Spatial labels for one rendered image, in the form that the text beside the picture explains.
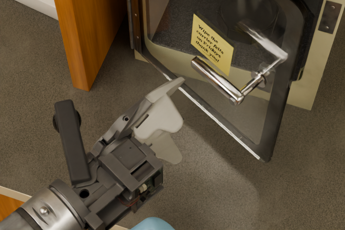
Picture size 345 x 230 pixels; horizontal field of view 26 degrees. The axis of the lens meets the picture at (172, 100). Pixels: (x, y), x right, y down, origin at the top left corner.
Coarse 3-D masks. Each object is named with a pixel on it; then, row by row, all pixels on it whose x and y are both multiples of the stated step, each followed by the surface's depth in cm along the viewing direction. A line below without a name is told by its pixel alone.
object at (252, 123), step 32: (160, 0) 108; (192, 0) 100; (224, 0) 94; (256, 0) 88; (288, 0) 83; (160, 32) 115; (224, 32) 99; (256, 32) 93; (288, 32) 87; (160, 64) 123; (256, 64) 98; (288, 64) 92; (192, 96) 121; (224, 96) 112; (256, 96) 104; (224, 128) 119; (256, 128) 110
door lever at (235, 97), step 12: (192, 60) 100; (204, 72) 100; (216, 72) 99; (252, 72) 100; (216, 84) 99; (228, 84) 98; (252, 84) 99; (264, 84) 99; (228, 96) 98; (240, 96) 98
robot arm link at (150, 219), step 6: (144, 222) 81; (150, 222) 81; (156, 222) 82; (162, 222) 83; (132, 228) 82; (138, 228) 81; (144, 228) 80; (150, 228) 80; (156, 228) 81; (162, 228) 82; (168, 228) 83
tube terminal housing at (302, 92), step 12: (324, 0) 102; (336, 0) 101; (336, 24) 106; (324, 36) 109; (312, 48) 112; (324, 48) 111; (144, 60) 132; (312, 60) 115; (324, 60) 114; (300, 72) 122; (312, 72) 118; (300, 84) 121; (312, 84) 120; (288, 96) 126; (300, 96) 124; (312, 96) 123
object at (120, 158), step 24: (96, 144) 91; (120, 144) 91; (144, 144) 91; (96, 168) 92; (120, 168) 90; (144, 168) 90; (72, 192) 88; (96, 192) 91; (120, 192) 90; (144, 192) 91; (96, 216) 88; (120, 216) 92
